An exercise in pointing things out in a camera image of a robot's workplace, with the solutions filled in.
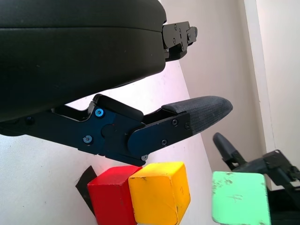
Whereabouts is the red wooden block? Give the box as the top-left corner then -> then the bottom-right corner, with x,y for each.
87,165 -> 143,225

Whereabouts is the green wooden block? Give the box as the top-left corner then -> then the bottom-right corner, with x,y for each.
211,171 -> 272,225

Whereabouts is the yellow wooden block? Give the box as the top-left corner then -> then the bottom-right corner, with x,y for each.
128,161 -> 191,225

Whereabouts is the black tape strip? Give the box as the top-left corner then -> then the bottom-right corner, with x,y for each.
75,165 -> 98,216

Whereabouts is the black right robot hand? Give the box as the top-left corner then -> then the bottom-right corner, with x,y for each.
212,132 -> 300,225

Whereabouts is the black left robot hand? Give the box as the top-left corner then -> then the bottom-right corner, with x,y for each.
0,0 -> 233,167

